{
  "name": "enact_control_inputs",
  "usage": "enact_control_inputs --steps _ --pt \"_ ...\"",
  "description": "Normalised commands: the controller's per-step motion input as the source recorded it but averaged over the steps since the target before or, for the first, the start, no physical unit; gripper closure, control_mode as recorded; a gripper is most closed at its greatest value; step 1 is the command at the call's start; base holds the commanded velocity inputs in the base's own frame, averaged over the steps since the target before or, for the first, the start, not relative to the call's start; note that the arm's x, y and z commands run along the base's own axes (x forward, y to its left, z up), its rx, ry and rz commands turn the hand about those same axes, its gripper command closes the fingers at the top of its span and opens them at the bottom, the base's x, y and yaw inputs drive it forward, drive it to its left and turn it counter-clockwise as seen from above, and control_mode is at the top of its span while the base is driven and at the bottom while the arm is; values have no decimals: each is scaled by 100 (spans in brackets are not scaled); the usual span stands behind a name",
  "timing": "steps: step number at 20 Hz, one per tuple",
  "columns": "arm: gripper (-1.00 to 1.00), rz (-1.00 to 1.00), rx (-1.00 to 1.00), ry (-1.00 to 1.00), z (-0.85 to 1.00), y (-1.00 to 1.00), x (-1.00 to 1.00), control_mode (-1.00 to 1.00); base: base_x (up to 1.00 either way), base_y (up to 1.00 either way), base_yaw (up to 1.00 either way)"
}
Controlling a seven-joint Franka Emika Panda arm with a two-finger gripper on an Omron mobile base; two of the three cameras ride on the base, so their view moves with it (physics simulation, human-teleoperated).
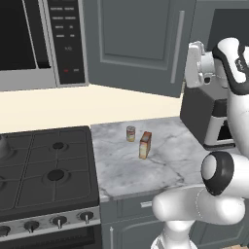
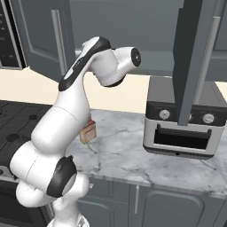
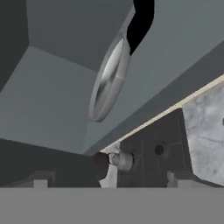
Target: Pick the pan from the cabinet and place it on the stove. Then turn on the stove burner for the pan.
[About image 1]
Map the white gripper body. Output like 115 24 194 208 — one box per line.
184 40 207 89

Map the dark gas stove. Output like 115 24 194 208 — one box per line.
0 125 103 249

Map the black stove knob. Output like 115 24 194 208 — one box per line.
0 225 12 237
79 211 95 226
23 220 41 234
51 215 68 230

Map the yellow red tin can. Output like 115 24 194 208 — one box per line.
125 125 137 143

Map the orange carton box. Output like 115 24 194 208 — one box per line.
138 130 153 160

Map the grey drawer front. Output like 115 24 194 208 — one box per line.
116 194 164 220

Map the silver black microwave oven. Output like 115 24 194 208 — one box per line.
0 0 89 92

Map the grey base cupboard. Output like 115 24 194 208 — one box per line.
190 220 249 249

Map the grey base cupboard door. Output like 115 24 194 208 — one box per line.
101 217 171 249

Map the grey cupboard door handle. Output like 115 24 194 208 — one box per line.
170 10 186 85

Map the grey wall cupboard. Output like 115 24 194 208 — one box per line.
190 0 249 53

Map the grey wall cupboard door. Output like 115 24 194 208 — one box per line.
82 0 197 99

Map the silver drawer handle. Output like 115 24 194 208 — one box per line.
139 200 154 209

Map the silver base cupboard handle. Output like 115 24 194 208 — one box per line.
109 226 115 249

